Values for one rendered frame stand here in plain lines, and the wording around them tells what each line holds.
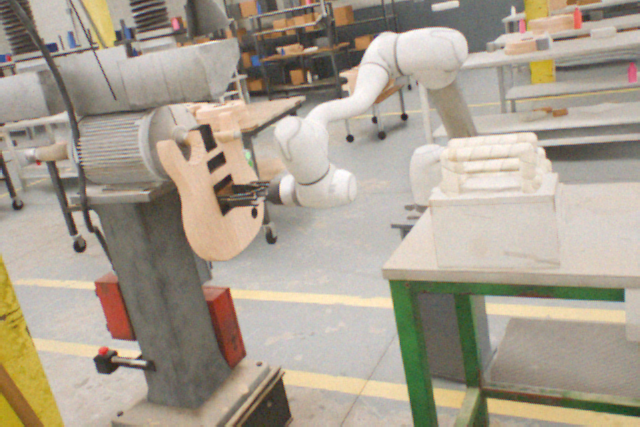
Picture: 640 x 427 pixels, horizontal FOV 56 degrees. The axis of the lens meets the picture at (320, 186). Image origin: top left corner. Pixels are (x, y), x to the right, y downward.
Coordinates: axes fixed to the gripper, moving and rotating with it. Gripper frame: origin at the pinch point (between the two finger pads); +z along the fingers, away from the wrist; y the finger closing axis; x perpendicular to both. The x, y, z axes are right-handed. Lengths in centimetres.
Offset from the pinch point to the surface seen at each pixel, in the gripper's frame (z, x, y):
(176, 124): 18.3, 20.9, 9.1
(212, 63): -9.8, 38.7, -1.1
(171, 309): 35, -40, -5
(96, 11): 734, 65, 703
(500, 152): -82, 11, -10
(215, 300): 33, -49, 15
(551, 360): -72, -118, 78
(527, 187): -87, 2, -11
